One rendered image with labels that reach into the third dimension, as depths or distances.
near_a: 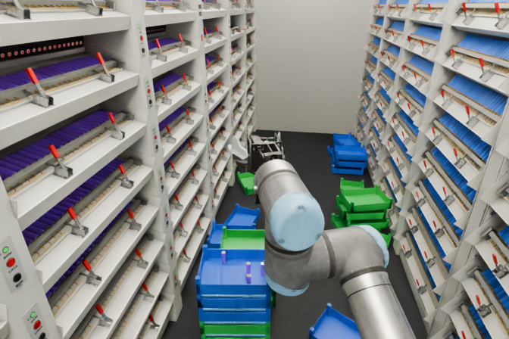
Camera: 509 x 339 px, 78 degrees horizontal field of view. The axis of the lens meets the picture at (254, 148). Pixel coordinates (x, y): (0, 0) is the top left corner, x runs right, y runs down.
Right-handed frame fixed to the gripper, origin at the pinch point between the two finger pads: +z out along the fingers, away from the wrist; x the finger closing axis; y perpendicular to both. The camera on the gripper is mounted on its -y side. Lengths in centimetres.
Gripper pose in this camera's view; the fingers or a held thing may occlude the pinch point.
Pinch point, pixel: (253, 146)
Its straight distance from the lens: 84.7
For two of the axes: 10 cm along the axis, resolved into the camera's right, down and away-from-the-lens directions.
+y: 0.0, -9.0, -4.4
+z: -2.1, -4.3, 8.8
